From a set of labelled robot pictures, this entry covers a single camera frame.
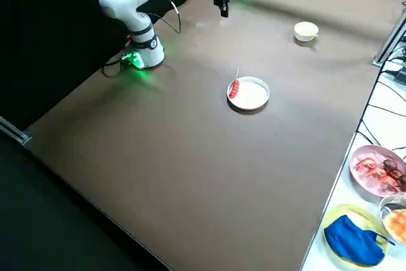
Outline small white bowl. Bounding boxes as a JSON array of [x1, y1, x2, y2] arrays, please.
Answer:
[[293, 22, 319, 43]]

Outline shiny metal bowl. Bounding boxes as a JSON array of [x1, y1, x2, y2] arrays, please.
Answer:
[[378, 194, 406, 246]]

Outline red sausage on skewer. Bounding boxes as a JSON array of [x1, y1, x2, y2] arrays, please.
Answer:
[[228, 67, 242, 100]]

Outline white round plate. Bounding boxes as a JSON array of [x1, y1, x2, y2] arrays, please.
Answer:
[[226, 76, 270, 112]]

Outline green-lit connector board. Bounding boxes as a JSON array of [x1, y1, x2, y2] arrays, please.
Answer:
[[121, 51, 143, 70]]

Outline black power adapter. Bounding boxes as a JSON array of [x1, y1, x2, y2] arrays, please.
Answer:
[[393, 68, 406, 86]]

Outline red shrimp skewer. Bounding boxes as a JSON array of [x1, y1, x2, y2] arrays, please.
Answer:
[[355, 155, 399, 191]]

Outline pink plate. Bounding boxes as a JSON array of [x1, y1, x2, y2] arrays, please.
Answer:
[[349, 144, 406, 198]]

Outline brown mushroom skewer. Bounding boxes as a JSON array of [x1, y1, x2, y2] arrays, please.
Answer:
[[382, 158, 406, 186]]

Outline yellow plate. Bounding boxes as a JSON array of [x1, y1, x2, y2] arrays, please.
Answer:
[[322, 203, 391, 268]]

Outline blue cloth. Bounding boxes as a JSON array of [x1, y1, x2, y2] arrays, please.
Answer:
[[323, 214, 396, 267]]

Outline golden bread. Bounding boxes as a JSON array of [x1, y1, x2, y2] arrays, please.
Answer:
[[383, 209, 406, 237]]

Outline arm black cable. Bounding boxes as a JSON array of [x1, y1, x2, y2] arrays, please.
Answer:
[[134, 0, 182, 34]]

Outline arm foot cables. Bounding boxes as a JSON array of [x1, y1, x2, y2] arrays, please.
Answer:
[[101, 56, 128, 78]]

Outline aluminium frame post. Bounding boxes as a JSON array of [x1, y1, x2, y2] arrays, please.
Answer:
[[372, 6, 406, 67]]

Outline aluminium corner rail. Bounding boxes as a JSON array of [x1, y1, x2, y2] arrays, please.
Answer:
[[0, 115, 32, 147]]

